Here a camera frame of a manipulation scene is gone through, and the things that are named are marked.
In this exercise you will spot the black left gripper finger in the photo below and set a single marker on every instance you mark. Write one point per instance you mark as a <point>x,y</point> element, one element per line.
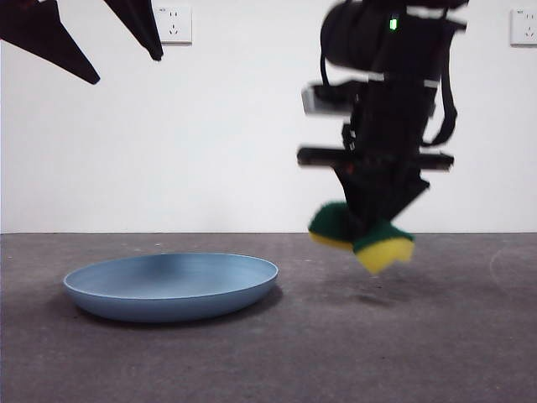
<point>38,29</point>
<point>140,21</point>

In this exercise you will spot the white wall socket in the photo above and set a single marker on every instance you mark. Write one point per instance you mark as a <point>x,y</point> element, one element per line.
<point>178,25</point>
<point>524,27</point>

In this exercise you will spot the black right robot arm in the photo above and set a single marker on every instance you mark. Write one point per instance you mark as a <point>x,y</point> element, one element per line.
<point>361,33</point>

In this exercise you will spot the pale grey camera box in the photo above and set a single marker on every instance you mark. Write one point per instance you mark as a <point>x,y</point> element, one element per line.
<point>314,101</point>

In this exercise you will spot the green and yellow sponge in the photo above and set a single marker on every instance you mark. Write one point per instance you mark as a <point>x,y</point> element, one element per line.
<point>382,249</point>

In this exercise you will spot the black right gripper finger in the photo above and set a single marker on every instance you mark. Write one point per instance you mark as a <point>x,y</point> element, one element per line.
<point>398,189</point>
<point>358,193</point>

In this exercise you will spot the light blue round plate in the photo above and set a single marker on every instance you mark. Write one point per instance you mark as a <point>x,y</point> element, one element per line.
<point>168,289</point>

